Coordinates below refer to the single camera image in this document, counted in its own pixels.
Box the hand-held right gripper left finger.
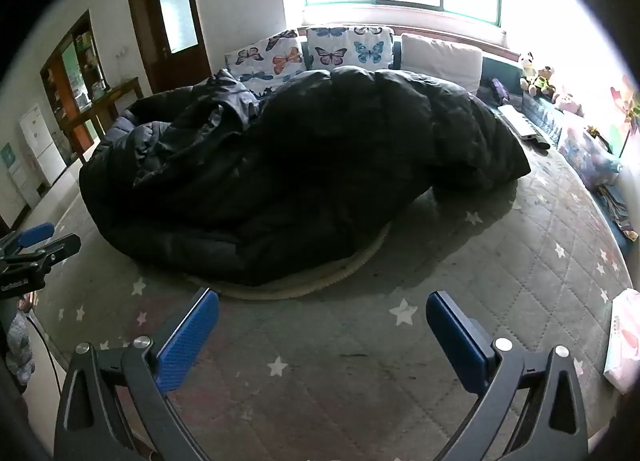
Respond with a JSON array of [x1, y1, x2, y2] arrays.
[[54, 287, 221, 461]]

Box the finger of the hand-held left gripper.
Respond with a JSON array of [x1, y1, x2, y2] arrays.
[[0, 222, 56, 256], [0, 234, 82, 276]]

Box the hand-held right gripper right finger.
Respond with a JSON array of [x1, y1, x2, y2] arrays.
[[426, 291, 590, 461]]

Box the black down jacket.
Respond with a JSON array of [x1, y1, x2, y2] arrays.
[[78, 66, 532, 288]]

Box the white water dispenser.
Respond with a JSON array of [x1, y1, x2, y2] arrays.
[[0, 141, 42, 212]]

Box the person's patterned knit clothing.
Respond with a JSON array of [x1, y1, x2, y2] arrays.
[[6, 310, 37, 384]]

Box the white refrigerator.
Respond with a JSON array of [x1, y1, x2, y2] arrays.
[[19, 103, 68, 186]]

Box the grey star quilted mat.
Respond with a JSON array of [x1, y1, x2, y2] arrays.
[[0, 156, 636, 461]]

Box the round beige rug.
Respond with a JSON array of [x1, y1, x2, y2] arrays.
[[185, 221, 393, 300]]

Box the wooden table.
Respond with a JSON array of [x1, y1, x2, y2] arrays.
[[62, 77, 146, 164]]

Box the wooden shelf cabinet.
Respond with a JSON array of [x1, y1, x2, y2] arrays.
[[40, 10, 108, 152]]

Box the brown door with glass panel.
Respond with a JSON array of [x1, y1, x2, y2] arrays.
[[125, 0, 213, 94]]

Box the grey electronic device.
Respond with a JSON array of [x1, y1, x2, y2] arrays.
[[497, 105, 551, 152]]

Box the clear plastic storage box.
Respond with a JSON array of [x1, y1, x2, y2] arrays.
[[557, 123, 623, 192]]

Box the purple small item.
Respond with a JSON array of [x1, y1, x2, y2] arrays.
[[487, 78, 511, 104]]

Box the pink plush toy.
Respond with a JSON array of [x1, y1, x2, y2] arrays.
[[552, 88, 586, 116]]

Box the brown bear plush toy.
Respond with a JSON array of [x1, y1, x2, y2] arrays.
[[530, 66, 558, 99]]

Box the blue sofa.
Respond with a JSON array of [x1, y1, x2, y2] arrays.
[[300, 38, 638, 254]]

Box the white pillow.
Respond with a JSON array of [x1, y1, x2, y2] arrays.
[[400, 33, 483, 94]]

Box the white cow plush toy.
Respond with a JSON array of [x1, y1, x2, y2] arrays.
[[519, 52, 539, 92]]

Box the butterfly print pillow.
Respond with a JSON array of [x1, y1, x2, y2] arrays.
[[306, 26, 395, 72], [224, 30, 306, 96]]

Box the colourful pinwheel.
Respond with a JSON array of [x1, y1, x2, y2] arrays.
[[610, 73, 640, 138]]

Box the black cable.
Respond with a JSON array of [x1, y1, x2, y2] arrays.
[[25, 313, 63, 397]]

